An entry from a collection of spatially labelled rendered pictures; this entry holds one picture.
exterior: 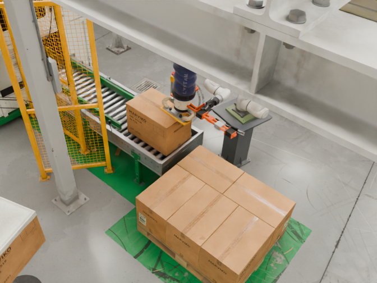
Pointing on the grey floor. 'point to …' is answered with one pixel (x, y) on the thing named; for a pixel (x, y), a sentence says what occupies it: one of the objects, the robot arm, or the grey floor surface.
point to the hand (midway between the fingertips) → (203, 110)
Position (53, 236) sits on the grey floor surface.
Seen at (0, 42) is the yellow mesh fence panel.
